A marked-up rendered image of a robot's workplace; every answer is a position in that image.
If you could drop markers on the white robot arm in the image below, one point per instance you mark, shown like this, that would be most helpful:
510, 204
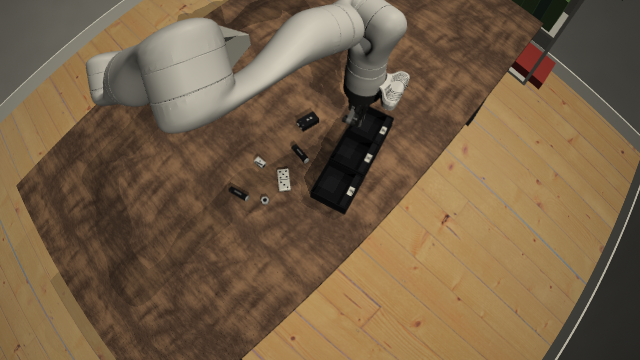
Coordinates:
189, 78

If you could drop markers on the black rack of three bins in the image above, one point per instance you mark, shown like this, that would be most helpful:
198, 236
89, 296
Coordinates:
347, 166

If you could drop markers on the white domino tile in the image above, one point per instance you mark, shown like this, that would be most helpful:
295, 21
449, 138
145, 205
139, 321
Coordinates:
283, 179

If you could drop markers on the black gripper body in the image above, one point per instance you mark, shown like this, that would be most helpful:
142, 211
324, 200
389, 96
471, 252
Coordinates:
358, 101

